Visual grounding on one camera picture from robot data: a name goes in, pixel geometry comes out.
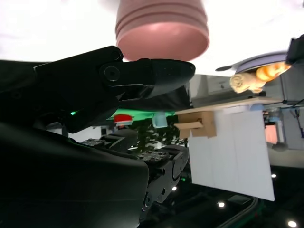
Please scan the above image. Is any pink plastic bowl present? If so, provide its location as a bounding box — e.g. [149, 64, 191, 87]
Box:
[115, 21, 210, 61]
[115, 9, 209, 33]

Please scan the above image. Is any grey round plate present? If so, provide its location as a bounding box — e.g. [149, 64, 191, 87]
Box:
[215, 52, 289, 72]

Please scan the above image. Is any white panel board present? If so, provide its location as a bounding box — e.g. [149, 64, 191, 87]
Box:
[189, 108, 276, 202]

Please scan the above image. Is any orange striped plush item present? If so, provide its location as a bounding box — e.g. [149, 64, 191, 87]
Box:
[256, 62, 292, 83]

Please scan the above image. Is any red small object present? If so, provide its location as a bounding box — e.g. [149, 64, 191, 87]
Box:
[114, 114, 133, 125]

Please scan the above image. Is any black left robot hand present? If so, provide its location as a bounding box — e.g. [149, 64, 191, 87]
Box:
[286, 34, 304, 65]

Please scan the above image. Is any light wooden shelf board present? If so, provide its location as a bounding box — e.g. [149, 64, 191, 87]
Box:
[175, 96, 287, 115]

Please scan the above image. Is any cream rolled plush item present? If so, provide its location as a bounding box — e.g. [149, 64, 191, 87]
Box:
[228, 72, 264, 94]

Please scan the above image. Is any brown cardboard box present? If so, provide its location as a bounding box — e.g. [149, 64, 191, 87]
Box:
[174, 111, 218, 139]

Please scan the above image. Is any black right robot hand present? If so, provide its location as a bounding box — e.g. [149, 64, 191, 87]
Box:
[0, 46, 196, 228]

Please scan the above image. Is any light blue cup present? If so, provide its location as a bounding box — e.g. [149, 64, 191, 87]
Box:
[152, 114, 167, 129]

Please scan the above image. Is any pink square box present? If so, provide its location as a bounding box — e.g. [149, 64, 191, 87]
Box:
[264, 124, 279, 144]

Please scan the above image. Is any green mat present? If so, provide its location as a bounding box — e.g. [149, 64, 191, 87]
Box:
[107, 107, 177, 121]

